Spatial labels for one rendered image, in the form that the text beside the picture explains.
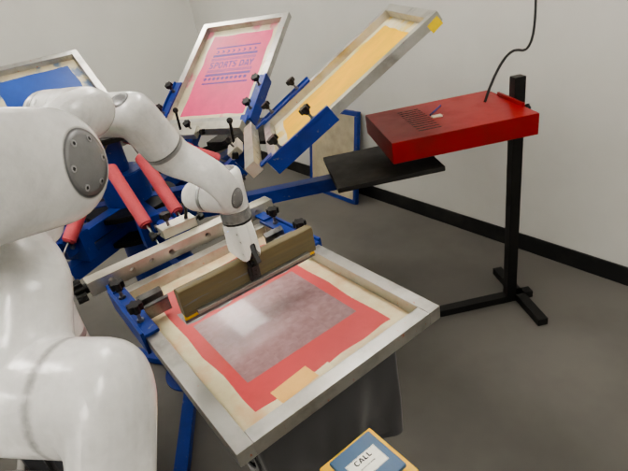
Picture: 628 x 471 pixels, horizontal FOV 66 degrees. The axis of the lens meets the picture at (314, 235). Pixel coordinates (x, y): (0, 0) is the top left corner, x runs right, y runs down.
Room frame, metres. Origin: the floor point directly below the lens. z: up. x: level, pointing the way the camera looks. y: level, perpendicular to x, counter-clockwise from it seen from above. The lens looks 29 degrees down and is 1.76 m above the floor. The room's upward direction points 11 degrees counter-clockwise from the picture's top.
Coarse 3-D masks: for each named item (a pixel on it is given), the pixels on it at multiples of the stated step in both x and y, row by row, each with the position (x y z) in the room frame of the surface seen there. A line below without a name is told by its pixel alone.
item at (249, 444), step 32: (256, 224) 1.56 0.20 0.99; (192, 256) 1.42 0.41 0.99; (320, 256) 1.27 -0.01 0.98; (128, 288) 1.29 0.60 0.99; (384, 288) 1.04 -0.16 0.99; (416, 320) 0.89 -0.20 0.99; (160, 352) 0.95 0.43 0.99; (384, 352) 0.82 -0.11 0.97; (192, 384) 0.82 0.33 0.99; (320, 384) 0.75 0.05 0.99; (224, 416) 0.71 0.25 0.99; (288, 416) 0.68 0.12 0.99; (256, 448) 0.64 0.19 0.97
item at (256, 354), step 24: (168, 312) 1.17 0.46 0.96; (216, 312) 1.12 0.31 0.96; (240, 312) 1.10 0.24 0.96; (192, 336) 1.04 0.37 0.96; (216, 336) 1.02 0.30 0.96; (240, 336) 1.00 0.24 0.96; (264, 336) 0.98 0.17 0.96; (288, 336) 0.96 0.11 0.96; (216, 360) 0.93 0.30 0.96; (240, 360) 0.91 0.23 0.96; (264, 360) 0.89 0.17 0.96; (288, 360) 0.88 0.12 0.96; (312, 360) 0.86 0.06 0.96; (240, 384) 0.83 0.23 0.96; (264, 384) 0.81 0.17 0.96
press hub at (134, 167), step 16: (112, 144) 1.95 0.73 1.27; (112, 160) 1.95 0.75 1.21; (128, 176) 1.91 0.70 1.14; (144, 176) 1.97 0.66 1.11; (112, 192) 1.89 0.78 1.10; (144, 192) 1.94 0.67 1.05; (96, 208) 1.95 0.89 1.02; (112, 224) 1.80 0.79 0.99; (128, 224) 1.89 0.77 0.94; (128, 240) 1.81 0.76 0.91; (128, 256) 1.93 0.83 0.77; (176, 384) 1.89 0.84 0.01
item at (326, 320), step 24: (264, 288) 1.20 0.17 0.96; (288, 288) 1.18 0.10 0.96; (312, 288) 1.15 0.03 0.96; (336, 288) 1.13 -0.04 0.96; (264, 312) 1.08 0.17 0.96; (288, 312) 1.06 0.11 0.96; (312, 312) 1.04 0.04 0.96; (336, 312) 1.02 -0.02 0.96; (360, 312) 1.00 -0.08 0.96; (312, 336) 0.94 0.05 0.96; (336, 336) 0.93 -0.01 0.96; (360, 336) 0.91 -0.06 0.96
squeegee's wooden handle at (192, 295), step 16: (288, 240) 1.14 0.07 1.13; (304, 240) 1.17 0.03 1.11; (272, 256) 1.11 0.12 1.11; (288, 256) 1.13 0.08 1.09; (208, 272) 1.04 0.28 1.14; (224, 272) 1.03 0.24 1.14; (240, 272) 1.06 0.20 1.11; (176, 288) 0.99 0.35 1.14; (192, 288) 0.99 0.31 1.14; (208, 288) 1.01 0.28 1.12; (224, 288) 1.03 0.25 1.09; (192, 304) 0.98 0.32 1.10
